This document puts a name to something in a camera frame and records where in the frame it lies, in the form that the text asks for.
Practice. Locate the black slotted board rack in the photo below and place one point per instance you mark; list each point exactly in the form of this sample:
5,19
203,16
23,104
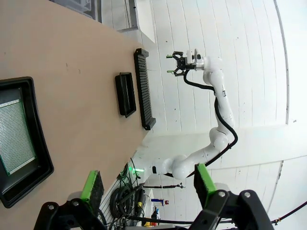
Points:
144,91

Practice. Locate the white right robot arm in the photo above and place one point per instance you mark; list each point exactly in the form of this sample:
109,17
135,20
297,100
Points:
221,95

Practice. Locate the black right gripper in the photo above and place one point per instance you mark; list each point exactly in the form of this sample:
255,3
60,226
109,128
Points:
186,66

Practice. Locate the white spray bottle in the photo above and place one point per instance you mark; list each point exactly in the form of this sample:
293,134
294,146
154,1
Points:
159,202

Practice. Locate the green perforated circuit board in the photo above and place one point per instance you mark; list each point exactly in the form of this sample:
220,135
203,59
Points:
16,134

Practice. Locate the black stand pole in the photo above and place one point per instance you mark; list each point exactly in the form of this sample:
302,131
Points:
165,186

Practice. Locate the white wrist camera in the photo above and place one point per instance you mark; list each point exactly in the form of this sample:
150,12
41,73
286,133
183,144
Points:
190,56

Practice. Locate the white desk with grey frame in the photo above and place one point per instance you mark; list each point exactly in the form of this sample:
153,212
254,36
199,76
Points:
144,19

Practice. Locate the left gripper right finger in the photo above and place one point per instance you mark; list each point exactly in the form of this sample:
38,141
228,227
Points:
204,184

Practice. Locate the black ESD tray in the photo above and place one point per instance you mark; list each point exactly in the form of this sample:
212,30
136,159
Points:
124,95
40,143

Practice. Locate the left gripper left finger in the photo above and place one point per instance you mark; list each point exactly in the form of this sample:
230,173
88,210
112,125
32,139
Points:
92,191

